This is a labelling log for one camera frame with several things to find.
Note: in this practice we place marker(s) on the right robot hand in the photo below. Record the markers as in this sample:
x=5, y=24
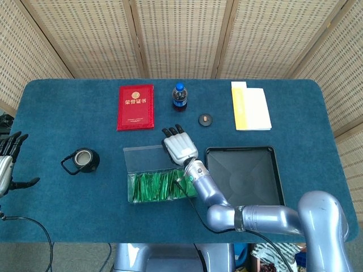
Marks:
x=180, y=147

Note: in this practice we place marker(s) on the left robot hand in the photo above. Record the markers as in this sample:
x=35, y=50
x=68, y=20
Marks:
x=5, y=167

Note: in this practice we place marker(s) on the clear box of green packets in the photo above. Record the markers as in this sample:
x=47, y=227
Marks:
x=144, y=158

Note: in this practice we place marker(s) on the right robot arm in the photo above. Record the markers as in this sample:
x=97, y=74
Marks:
x=269, y=218

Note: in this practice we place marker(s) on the black plastic tray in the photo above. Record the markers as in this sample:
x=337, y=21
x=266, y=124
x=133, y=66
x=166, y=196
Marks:
x=255, y=175

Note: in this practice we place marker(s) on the striped foil snack packet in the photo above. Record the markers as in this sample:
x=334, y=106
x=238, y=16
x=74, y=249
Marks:
x=269, y=252

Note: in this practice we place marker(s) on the small black round disc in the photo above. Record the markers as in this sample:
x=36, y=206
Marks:
x=205, y=119

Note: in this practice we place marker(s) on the black equipment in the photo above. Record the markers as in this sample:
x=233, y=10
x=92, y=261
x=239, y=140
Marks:
x=4, y=123

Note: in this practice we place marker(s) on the cola bottle blue cap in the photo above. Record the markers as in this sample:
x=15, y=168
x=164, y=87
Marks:
x=179, y=97

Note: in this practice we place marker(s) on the red certificate book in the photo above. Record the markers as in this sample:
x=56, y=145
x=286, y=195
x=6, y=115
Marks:
x=136, y=109

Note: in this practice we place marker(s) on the yellow and white envelope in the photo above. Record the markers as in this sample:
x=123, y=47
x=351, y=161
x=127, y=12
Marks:
x=238, y=107

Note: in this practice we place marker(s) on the blue table cloth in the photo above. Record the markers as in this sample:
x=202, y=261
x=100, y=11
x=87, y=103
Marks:
x=56, y=113

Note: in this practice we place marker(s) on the white paper sheet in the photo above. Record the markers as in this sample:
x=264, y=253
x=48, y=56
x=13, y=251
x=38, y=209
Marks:
x=258, y=110

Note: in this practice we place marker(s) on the grey-blue robot torso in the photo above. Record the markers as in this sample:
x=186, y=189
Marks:
x=170, y=258

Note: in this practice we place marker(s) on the bamboo folding screen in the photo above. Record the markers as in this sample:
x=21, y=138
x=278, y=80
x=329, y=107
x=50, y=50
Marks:
x=181, y=34

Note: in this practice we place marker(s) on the small blue box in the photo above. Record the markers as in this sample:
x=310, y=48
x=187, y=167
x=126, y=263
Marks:
x=300, y=259

